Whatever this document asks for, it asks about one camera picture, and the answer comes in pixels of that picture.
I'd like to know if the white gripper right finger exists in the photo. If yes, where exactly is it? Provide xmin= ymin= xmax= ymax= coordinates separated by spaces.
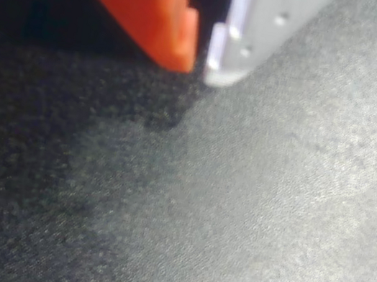
xmin=201 ymin=0 xmax=340 ymax=106

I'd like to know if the black table mat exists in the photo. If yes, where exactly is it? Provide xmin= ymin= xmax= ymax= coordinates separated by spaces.
xmin=0 ymin=0 xmax=377 ymax=282

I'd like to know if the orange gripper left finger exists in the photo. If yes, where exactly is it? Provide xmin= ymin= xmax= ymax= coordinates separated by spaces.
xmin=53 ymin=0 xmax=207 ymax=76

